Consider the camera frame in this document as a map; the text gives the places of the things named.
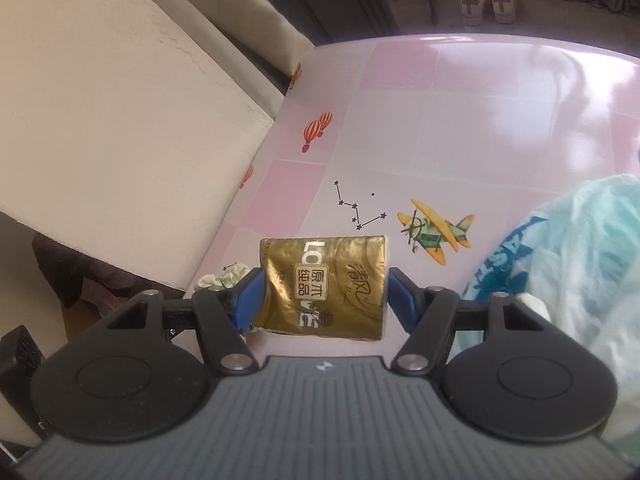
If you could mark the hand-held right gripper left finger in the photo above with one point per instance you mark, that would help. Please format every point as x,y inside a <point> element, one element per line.
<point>247,297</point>

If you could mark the cream pillow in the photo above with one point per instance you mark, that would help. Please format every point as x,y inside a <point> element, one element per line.
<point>270,20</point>

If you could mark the dark brown cloth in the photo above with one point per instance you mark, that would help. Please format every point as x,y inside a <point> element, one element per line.
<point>100,275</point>

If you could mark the green scrunchie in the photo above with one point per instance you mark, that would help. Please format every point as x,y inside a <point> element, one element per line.
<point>222,277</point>

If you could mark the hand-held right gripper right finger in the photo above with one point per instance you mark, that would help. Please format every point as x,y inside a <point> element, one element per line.
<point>402,297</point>

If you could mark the beige sneaker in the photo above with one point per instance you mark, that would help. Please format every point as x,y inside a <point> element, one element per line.
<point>474,2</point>
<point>504,0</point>

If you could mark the white green plastic bag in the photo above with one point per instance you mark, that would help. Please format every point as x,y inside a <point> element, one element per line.
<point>575,270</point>

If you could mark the gold tissue pack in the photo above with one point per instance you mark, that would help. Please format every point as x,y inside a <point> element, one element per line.
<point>320,280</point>

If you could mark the beige sofa cushion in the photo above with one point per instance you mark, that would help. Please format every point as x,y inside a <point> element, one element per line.
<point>110,120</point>

